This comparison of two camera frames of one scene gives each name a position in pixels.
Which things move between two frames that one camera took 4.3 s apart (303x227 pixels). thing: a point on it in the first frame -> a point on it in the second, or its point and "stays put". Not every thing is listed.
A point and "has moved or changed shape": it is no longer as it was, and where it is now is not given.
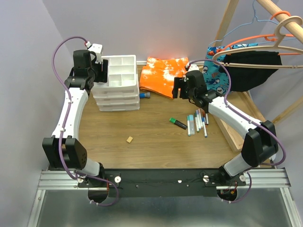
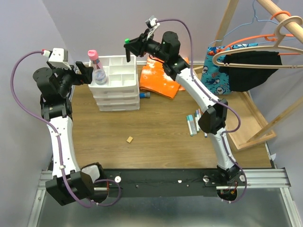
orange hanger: (265, 36) stays put
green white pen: (197, 126) stays put
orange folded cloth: (157, 75) stays put
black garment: (243, 78) stays put
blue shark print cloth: (215, 78) stays put
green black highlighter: (179, 123) -> (127, 41)
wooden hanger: (280, 37) stays put
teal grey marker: (188, 126) has moved or changed shape
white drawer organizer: (120, 92) stays put
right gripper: (179, 82) -> (138, 46)
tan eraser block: (129, 139) stays put
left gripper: (102, 75) -> (86, 76)
